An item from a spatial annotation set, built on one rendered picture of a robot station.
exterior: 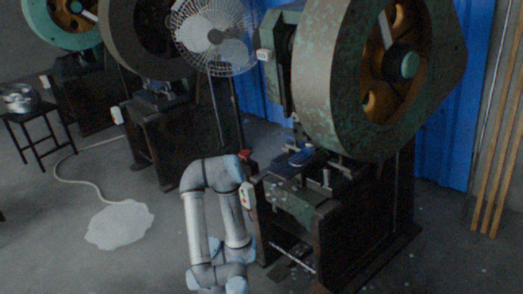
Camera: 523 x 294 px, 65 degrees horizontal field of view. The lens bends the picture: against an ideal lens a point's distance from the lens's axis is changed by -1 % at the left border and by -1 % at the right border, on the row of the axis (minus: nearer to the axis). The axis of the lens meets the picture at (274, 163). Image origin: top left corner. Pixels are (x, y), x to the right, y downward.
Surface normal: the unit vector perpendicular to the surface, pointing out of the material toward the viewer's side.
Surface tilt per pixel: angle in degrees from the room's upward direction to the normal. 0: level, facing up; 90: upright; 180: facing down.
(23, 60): 90
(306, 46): 67
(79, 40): 90
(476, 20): 90
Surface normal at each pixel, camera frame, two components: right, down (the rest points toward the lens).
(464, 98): -0.73, 0.43
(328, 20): -0.66, -0.13
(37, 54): 0.68, 0.32
